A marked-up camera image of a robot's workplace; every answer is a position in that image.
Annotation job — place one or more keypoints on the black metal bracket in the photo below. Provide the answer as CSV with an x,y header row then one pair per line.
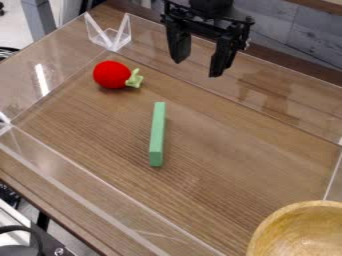
x,y
52,246

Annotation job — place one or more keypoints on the wooden bowl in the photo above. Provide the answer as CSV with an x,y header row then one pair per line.
x,y
302,229

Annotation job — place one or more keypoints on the red plush fruit green stem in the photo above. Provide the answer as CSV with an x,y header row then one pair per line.
x,y
112,75

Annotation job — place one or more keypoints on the green rectangular block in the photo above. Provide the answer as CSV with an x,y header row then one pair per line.
x,y
156,138

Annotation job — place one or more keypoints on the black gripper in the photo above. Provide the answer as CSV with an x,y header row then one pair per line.
x,y
206,18

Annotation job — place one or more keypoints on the clear acrylic tray walls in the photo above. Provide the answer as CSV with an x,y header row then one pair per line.
x,y
252,142

